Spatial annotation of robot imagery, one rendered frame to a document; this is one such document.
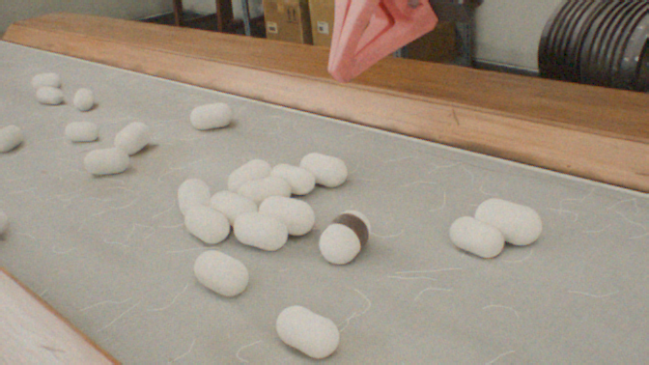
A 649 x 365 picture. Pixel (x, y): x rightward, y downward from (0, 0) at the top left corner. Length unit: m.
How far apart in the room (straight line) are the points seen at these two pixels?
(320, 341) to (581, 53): 0.51
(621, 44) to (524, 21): 2.19
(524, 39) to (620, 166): 2.46
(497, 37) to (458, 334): 2.70
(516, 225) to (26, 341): 0.25
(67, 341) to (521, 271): 0.22
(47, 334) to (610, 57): 0.56
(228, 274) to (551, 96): 0.30
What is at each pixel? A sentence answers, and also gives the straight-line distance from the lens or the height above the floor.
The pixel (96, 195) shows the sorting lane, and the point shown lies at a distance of 0.53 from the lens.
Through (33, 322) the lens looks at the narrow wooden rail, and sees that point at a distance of 0.35.
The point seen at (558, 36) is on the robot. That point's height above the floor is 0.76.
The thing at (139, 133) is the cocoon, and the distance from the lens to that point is 0.59.
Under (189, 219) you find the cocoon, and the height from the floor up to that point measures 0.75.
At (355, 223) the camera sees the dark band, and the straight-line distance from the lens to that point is 0.38.
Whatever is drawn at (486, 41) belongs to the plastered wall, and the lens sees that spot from 3.03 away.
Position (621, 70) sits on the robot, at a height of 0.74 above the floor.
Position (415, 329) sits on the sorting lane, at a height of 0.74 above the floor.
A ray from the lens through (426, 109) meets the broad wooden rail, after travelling 0.55.
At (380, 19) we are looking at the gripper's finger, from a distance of 0.48.
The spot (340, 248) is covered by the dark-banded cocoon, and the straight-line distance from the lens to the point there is 0.37.
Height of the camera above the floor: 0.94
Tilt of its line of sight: 25 degrees down
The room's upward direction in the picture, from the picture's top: 6 degrees counter-clockwise
